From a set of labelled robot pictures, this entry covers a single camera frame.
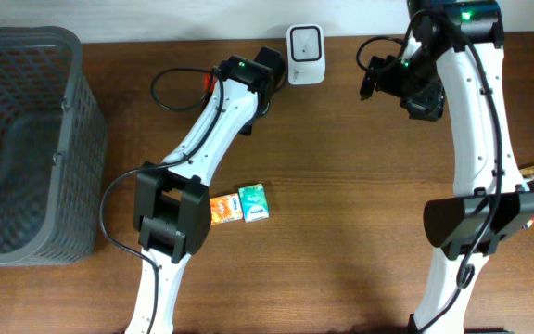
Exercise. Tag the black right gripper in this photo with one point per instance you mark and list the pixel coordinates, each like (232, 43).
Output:
(383, 81)

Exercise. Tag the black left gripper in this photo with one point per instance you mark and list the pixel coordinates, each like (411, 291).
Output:
(247, 126)

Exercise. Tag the green tissue pack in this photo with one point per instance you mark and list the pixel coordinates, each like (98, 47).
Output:
(254, 203)

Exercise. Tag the orange tissue pack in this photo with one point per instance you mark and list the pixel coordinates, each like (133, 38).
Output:
(226, 208)

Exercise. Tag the red candy bag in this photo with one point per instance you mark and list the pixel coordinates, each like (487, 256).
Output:
(210, 80)

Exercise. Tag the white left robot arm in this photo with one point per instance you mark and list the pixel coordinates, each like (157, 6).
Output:
(172, 198)

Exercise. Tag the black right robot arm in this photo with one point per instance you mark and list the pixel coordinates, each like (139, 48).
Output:
(450, 63)

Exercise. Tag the white barcode scanner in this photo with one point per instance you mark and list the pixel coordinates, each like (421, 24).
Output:
(306, 63)

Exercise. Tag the grey plastic mesh basket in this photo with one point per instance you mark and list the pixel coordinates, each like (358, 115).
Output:
(53, 146)

